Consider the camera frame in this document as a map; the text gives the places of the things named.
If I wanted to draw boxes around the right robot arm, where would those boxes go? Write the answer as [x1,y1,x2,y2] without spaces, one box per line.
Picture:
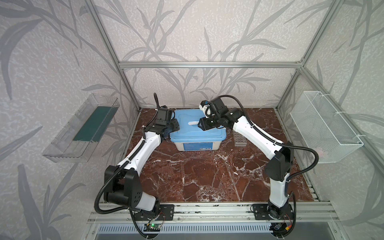
[198,95,320,220]

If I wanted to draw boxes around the right circuit board wires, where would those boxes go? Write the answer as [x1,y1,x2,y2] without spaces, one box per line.
[269,222,293,236]

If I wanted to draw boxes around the clear test tube rack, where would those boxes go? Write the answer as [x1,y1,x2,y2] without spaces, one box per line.
[233,132,247,147]

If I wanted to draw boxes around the green circuit board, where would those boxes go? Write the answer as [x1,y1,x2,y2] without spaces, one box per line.
[144,223,162,232]

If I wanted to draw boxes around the blue plastic bin lid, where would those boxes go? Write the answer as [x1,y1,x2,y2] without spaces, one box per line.
[170,109,227,143]

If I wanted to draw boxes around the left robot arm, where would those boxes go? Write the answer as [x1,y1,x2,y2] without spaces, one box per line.
[94,93,180,218]

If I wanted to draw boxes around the white wire mesh basket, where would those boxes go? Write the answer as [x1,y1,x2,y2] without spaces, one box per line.
[291,91,364,164]

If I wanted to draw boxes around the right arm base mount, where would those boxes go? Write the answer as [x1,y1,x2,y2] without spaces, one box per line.
[250,202,296,221]

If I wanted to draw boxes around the white plastic storage bin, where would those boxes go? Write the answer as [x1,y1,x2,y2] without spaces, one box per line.
[174,141,222,152]

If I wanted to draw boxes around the pink object in basket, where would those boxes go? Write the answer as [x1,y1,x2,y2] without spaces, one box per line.
[313,147,327,159]

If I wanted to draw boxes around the clear acrylic wall shelf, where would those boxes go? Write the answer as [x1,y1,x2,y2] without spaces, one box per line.
[42,94,120,163]

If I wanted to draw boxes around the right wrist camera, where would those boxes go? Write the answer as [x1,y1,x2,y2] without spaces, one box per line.
[199,101,212,118]

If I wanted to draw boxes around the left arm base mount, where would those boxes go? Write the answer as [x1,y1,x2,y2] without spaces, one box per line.
[134,204,175,221]

